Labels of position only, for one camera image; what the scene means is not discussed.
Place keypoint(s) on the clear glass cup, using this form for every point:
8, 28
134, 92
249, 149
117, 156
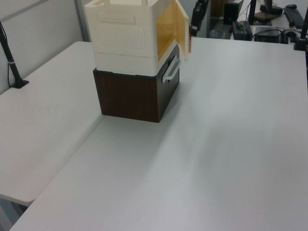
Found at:
217, 34

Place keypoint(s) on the dark brown wooden drawer box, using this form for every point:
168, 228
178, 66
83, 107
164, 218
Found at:
127, 96

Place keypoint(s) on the cream plastic cabinet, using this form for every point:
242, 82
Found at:
120, 36

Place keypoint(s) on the black device with green light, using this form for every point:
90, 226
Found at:
241, 30

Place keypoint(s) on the flat black electronics box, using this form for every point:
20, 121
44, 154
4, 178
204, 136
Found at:
270, 34

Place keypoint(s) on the black computer case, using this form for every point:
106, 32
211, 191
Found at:
233, 12

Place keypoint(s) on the thin copper strip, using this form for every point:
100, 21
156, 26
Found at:
190, 38

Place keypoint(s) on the grey metal partition post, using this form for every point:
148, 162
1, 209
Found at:
81, 20

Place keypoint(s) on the round black stand base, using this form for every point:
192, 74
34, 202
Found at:
270, 8

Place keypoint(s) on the black computer mouse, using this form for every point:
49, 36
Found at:
291, 6

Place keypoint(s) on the black monitor stand pole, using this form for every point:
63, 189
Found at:
252, 12

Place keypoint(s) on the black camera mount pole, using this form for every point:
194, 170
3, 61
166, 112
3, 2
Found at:
10, 62
302, 38

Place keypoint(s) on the black upright device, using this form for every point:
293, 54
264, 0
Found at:
199, 16

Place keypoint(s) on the cream cabinet door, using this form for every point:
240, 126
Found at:
181, 29

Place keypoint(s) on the black keyboard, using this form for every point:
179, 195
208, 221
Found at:
294, 17

